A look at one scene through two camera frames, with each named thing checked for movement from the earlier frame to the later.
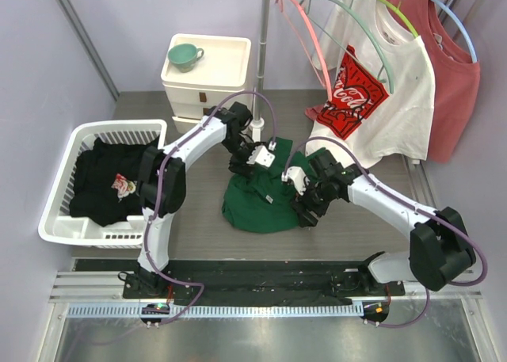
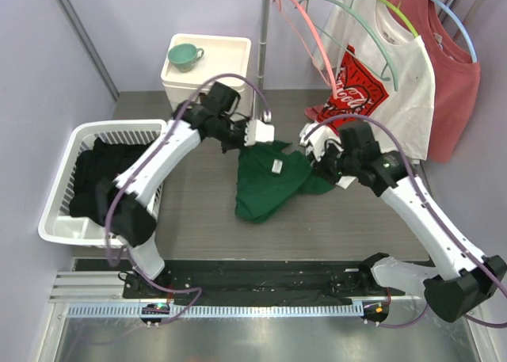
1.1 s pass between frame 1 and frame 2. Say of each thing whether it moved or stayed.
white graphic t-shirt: stayed
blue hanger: stayed
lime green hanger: stayed
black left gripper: moved
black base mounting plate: stayed
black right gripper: moved
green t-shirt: moved
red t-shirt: stayed
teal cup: stayed
